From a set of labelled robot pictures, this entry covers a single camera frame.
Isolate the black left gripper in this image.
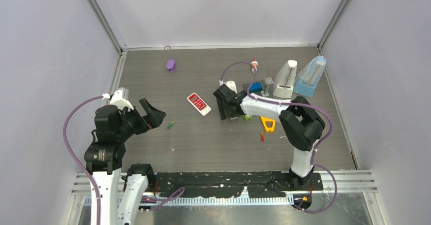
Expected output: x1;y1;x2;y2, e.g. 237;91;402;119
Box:
116;97;165;140

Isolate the green battery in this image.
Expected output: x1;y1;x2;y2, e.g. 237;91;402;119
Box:
167;121;175;129

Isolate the white remote with red keypad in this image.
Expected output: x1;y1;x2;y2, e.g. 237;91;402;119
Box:
187;92;211;116

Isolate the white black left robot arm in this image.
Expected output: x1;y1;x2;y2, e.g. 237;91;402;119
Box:
84;99;166;224

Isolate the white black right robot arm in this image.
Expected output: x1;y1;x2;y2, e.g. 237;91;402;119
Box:
213;84;326;190

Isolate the grey building block baseplate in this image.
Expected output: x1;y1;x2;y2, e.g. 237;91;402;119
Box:
242;81;274;98

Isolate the green owl toy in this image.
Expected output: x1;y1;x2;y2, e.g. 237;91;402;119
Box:
244;115;253;121

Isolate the blue building brick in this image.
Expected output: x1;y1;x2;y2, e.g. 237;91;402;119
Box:
249;82;263;93

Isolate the yellow triangular wooden piece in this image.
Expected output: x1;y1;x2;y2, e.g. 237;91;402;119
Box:
260;116;276;133

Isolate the small orange white bottle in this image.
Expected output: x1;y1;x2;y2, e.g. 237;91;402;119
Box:
251;58;259;73

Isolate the red orange battery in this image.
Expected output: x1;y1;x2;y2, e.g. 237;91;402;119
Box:
260;132;265;142

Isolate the purple plastic cap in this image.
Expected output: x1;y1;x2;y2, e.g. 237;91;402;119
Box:
166;59;176;73

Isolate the white metronome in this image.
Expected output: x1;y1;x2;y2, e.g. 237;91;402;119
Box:
273;60;297;99

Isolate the light blue metronome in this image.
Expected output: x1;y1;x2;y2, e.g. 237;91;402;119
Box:
293;56;326;98

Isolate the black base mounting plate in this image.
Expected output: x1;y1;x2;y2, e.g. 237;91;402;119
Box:
146;171;323;198

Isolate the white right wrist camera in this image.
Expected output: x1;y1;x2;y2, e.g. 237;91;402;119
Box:
219;80;238;93

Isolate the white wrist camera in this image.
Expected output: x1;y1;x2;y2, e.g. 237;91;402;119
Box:
219;80;238;93
102;87;134;111

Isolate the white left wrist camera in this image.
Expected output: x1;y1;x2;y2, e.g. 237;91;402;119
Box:
102;87;134;111

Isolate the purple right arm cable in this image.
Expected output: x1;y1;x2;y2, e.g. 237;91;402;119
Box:
219;61;338;214

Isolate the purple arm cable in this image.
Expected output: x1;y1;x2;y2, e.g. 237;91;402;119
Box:
63;95;105;225
219;61;338;214

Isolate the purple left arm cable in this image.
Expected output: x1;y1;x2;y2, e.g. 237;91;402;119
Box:
63;95;105;225

